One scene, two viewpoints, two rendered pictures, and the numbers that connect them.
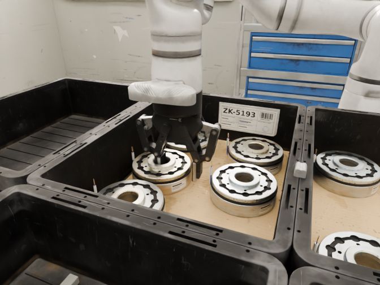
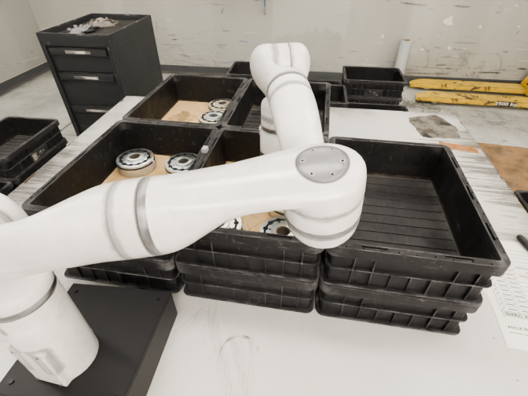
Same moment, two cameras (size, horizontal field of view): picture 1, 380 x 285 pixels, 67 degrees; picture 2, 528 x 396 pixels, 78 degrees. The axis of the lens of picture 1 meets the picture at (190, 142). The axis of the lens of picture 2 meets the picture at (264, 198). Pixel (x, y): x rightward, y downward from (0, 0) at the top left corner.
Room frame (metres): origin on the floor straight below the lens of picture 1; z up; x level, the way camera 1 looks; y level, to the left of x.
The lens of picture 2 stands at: (1.00, -0.14, 1.35)
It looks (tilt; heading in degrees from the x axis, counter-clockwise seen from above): 39 degrees down; 168
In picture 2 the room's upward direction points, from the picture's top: straight up
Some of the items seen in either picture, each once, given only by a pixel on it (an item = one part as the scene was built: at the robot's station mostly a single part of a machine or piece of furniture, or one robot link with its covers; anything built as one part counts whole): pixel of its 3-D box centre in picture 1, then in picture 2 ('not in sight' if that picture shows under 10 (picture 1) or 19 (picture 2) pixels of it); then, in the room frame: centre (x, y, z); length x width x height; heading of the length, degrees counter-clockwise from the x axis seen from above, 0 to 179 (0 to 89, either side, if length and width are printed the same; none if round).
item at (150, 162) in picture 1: (161, 161); not in sight; (0.43, 0.05, 0.86); 0.05 x 0.05 x 0.01
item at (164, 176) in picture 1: (162, 163); not in sight; (0.43, 0.05, 0.86); 0.10 x 0.10 x 0.01
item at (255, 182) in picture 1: (244, 178); not in sight; (0.38, -0.08, 0.86); 0.05 x 0.05 x 0.01
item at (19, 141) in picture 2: not in sight; (26, 174); (-0.63, -1.05, 0.37); 0.40 x 0.30 x 0.45; 160
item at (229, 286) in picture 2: not in sight; (261, 226); (0.41, -0.02, 0.76); 0.40 x 0.30 x 0.12; 158
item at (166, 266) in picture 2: not in sight; (151, 214); (0.29, -0.29, 0.76); 0.40 x 0.30 x 0.12; 158
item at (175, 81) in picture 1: (172, 70); (278, 130); (0.40, 0.02, 1.03); 0.11 x 0.09 x 0.06; 163
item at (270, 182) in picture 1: (244, 181); not in sight; (0.38, -0.08, 0.86); 0.10 x 0.10 x 0.01
